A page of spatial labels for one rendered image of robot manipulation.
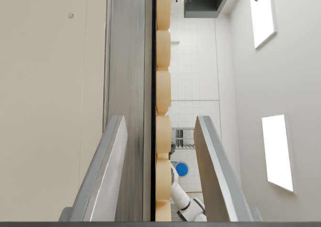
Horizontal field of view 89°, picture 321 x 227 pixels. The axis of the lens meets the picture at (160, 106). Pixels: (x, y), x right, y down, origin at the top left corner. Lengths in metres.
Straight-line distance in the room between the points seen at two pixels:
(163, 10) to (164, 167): 0.20
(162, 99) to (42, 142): 0.16
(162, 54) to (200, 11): 0.66
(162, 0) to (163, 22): 0.02
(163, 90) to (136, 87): 0.04
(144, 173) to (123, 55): 0.16
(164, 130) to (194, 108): 4.45
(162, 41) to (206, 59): 4.93
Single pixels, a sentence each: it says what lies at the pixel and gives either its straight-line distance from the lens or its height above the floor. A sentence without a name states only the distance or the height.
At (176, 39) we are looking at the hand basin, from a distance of 5.14.
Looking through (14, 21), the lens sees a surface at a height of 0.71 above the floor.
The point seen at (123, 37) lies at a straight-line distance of 0.25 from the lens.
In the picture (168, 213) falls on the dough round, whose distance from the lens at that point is 0.23.
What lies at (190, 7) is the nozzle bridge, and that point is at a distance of 0.86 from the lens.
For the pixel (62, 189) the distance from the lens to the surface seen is 0.25.
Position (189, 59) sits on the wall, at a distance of 5.04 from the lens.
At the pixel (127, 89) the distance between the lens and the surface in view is 0.23.
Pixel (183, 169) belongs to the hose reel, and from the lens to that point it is 4.47.
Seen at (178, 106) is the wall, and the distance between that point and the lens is 4.58.
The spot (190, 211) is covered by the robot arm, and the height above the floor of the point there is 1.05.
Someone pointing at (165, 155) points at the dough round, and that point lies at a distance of 0.27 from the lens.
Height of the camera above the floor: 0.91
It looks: level
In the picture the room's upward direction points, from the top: 90 degrees clockwise
